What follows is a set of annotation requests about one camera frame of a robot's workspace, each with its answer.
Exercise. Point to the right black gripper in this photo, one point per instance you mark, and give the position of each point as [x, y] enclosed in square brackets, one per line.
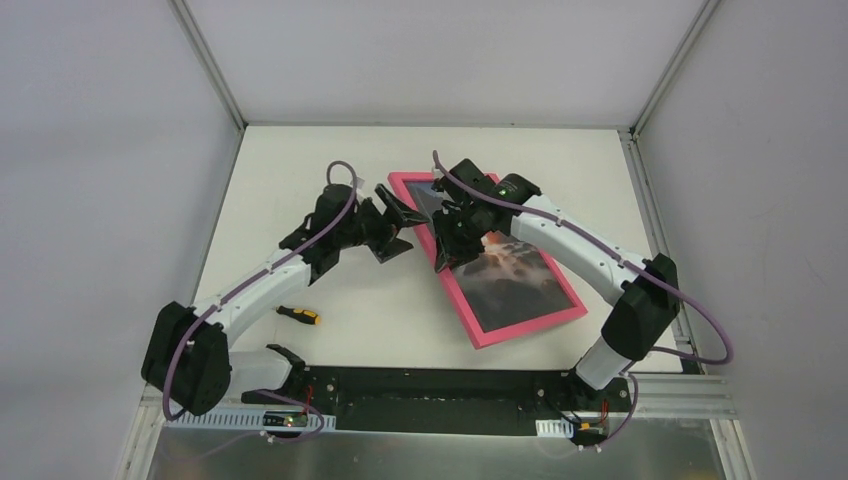
[454, 232]

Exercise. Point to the yellow black screwdriver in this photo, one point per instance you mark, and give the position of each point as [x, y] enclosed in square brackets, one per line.
[303, 316]

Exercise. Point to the left white cable duct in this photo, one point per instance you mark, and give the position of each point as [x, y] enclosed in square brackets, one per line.
[275, 420]

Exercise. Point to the aluminium front rail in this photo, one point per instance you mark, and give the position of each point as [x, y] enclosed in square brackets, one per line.
[682, 397]

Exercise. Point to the right white cable duct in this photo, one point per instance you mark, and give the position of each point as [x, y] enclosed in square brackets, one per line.
[554, 428]

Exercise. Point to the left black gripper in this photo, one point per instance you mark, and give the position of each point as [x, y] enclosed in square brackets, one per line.
[383, 223]

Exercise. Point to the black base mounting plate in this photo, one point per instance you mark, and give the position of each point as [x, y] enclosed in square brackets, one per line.
[469, 418]

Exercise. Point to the pink picture frame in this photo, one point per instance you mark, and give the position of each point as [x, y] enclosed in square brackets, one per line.
[509, 291]

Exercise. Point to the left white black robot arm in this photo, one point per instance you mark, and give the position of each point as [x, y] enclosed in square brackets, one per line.
[189, 357]

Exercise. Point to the white cable duct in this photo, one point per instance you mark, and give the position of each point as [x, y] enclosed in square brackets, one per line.
[554, 428]
[275, 420]

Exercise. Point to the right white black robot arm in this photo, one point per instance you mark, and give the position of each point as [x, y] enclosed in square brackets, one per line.
[638, 290]

